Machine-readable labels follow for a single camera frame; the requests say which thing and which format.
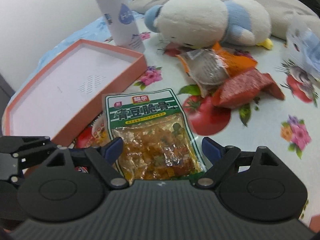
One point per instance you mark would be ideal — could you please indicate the pink box lid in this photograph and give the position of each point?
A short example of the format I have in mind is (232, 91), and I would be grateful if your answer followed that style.
(66, 94)

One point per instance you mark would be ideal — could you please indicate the orange clear snack pack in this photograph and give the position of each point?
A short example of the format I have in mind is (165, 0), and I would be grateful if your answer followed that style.
(211, 67)

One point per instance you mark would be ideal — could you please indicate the red label snack pack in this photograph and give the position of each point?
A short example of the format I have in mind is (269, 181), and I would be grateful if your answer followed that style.
(94, 135)

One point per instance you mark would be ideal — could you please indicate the white spray bottle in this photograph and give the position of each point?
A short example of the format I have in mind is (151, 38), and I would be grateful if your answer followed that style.
(121, 24)

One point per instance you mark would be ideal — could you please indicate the crumpled blue white plastic bag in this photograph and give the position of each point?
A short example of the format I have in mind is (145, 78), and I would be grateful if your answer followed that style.
(302, 47)

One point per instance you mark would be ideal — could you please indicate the white blue plush toy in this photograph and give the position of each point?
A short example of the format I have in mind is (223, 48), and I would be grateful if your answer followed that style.
(203, 23)

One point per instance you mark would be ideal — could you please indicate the green pea cartilage snack pack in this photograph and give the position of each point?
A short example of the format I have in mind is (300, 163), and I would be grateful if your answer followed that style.
(158, 143)

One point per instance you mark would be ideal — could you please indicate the red sausage snack pack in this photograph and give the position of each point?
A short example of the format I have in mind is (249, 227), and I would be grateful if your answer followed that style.
(243, 88)

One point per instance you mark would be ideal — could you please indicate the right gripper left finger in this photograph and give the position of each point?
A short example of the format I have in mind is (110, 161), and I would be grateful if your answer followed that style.
(102, 160)

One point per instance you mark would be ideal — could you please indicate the fruit pattern bed mat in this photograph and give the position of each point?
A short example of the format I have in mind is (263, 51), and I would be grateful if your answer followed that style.
(289, 127)

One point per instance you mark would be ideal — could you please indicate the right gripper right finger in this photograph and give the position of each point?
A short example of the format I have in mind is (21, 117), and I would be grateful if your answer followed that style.
(222, 159)

